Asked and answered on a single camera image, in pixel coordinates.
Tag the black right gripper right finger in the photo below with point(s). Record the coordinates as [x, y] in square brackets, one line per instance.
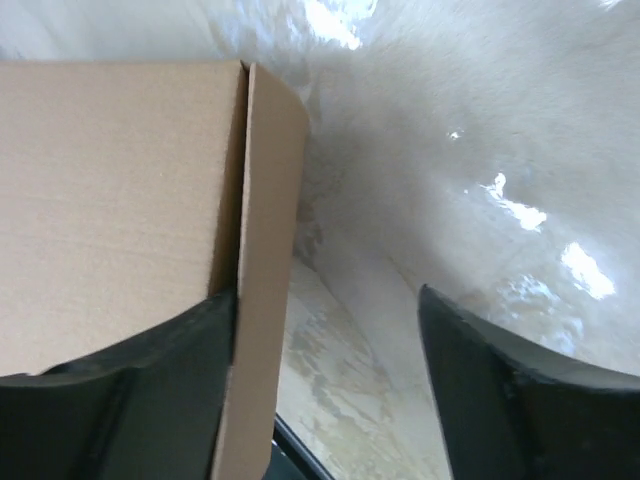
[510, 408]

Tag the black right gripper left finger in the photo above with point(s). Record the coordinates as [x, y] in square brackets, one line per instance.
[147, 407]

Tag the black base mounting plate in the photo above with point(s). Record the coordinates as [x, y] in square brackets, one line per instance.
[291, 459]

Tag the cardboard box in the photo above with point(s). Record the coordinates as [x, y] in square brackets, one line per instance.
[132, 192]

